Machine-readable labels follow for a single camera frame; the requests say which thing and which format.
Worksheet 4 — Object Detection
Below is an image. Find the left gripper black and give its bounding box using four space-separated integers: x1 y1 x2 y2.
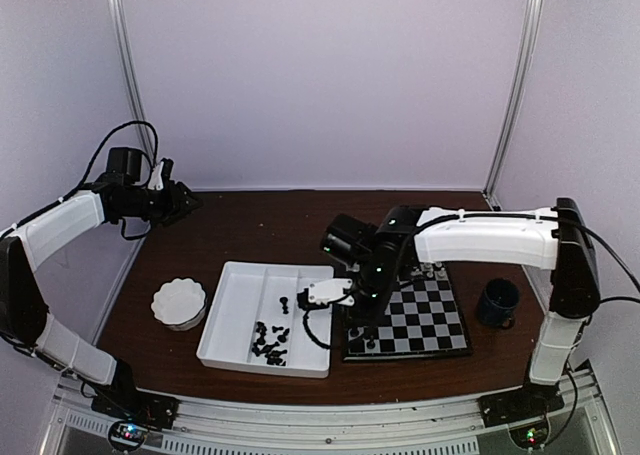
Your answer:
119 179 203 227

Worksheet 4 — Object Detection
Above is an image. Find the black and silver chessboard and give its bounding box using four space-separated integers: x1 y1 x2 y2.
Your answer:
342 271 473 363

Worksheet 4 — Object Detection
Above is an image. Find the white plastic tray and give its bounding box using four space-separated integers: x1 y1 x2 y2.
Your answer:
196 261 334 379

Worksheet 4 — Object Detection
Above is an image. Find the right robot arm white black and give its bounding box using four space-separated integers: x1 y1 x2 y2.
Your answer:
306 198 601 417

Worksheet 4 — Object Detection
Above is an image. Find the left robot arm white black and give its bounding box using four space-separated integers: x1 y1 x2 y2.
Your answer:
1 147 203 419

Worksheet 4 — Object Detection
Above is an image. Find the white chess pieces row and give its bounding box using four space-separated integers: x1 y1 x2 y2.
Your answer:
410 262 448 281

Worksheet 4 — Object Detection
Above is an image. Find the black chess piece in tray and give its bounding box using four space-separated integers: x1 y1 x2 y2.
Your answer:
279 297 290 315

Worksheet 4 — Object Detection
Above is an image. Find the black chess pieces pile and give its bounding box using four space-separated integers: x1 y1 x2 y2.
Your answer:
249 321 291 367

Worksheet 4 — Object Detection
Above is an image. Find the white scalloped bowl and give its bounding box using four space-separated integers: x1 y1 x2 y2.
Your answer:
150 278 207 331

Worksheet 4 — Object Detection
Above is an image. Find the dark blue mug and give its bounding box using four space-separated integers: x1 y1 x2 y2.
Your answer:
476 278 520 330

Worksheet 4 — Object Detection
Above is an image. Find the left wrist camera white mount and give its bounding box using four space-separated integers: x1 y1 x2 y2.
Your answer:
146 158 174 191

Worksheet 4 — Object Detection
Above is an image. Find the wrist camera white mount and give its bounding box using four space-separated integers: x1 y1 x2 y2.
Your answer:
146 158 174 191
297 278 355 310

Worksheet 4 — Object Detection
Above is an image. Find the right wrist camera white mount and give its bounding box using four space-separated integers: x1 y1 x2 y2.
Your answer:
297 278 355 310

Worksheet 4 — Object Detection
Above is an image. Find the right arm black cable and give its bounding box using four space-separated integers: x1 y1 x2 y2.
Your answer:
299 308 334 351

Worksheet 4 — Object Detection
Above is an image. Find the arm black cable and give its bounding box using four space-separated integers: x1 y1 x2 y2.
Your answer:
299 308 334 351
74 120 161 241

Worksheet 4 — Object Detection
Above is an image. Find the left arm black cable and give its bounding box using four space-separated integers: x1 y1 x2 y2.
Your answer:
74 120 161 241

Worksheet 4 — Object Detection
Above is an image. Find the aluminium front rail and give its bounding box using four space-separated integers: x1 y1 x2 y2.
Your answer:
42 367 619 455

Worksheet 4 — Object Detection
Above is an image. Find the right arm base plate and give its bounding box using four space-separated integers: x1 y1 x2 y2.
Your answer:
478 385 565 428

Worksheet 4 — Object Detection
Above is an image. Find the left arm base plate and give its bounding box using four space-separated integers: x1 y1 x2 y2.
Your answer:
91 387 179 431

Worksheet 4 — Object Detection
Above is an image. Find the left aluminium frame post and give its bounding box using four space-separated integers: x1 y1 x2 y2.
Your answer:
107 0 158 182

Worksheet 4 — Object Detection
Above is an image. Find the aluminium frame post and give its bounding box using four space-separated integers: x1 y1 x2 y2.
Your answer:
107 0 158 182
483 0 544 208

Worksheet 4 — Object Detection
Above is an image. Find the right aluminium frame post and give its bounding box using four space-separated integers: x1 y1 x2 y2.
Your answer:
483 0 544 208

